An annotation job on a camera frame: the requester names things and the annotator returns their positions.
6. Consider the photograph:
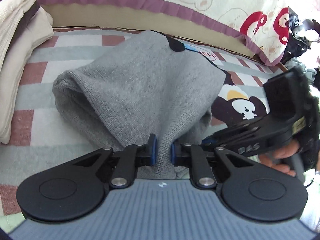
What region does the folded white garment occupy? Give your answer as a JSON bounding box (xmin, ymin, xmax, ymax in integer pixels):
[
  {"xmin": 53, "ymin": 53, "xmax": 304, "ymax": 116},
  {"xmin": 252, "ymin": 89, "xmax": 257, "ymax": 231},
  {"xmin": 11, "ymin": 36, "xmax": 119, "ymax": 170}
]
[{"xmin": 1, "ymin": 0, "xmax": 54, "ymax": 144}]

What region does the person's right hand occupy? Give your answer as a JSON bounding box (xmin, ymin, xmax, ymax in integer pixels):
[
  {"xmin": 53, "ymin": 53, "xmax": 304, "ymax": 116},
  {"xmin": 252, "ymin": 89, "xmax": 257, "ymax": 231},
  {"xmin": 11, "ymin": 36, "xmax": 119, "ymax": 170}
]
[{"xmin": 259, "ymin": 140, "xmax": 300, "ymax": 177}]

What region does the checkered cartoon bed sheet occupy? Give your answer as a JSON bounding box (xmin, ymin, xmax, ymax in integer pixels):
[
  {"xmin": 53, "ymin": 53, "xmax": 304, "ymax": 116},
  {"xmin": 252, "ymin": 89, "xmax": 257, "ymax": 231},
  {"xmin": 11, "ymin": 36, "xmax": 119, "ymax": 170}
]
[{"xmin": 1, "ymin": 30, "xmax": 284, "ymax": 216}]

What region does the light green quilted garment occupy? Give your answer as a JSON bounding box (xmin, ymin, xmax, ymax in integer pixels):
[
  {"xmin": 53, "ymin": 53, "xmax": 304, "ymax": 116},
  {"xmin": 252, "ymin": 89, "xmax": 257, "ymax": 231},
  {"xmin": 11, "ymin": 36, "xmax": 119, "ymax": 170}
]
[{"xmin": 0, "ymin": 212, "xmax": 25, "ymax": 233}]

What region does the grey sweater with black cat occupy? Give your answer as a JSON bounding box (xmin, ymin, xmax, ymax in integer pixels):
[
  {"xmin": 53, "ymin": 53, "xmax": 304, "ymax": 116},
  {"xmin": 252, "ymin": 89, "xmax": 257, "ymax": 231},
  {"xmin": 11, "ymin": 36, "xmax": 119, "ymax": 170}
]
[{"xmin": 53, "ymin": 31, "xmax": 226, "ymax": 179}]

